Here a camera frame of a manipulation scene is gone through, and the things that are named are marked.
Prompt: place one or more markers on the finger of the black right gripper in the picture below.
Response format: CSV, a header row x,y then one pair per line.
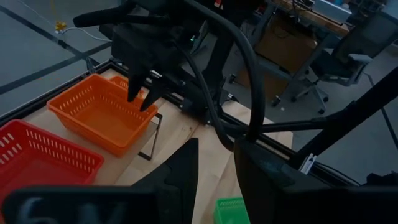
x,y
152,96
135,87

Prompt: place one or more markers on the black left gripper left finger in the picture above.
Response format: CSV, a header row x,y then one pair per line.
x,y
177,186

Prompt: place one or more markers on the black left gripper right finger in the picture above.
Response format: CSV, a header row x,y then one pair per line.
x,y
264,180

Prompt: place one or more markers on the orange plastic basket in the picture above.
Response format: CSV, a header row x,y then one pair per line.
x,y
121,82
102,121

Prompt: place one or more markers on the green plastic basket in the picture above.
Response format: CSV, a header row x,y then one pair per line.
x,y
230,211

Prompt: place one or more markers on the red plastic basket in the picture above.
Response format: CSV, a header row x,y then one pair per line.
x,y
46,168

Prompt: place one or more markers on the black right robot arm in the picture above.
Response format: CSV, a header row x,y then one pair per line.
x,y
217,56

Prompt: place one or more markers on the yellow plug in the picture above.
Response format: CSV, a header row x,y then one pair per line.
x,y
60,26

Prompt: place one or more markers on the brown cardboard box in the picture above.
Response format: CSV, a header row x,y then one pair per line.
x,y
289,46

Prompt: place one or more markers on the grey office chair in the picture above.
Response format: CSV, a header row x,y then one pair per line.
x,y
357,46

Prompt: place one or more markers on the wooden office desk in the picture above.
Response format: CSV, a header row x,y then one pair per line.
x,y
326,25

